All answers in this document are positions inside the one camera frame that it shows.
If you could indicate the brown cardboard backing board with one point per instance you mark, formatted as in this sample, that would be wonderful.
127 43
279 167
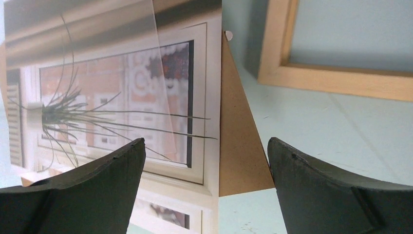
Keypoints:
243 164

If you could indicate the light wooden picture frame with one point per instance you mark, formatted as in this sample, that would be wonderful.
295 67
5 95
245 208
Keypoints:
276 69

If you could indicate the clear acrylic sheet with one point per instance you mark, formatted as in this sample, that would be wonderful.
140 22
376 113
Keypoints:
85 77

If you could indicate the photo print of window plant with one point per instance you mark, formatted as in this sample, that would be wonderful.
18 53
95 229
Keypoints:
178 196

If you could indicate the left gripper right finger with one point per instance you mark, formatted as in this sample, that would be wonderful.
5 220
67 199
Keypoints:
316 197

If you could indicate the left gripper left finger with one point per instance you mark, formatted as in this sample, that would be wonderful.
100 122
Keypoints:
95 198

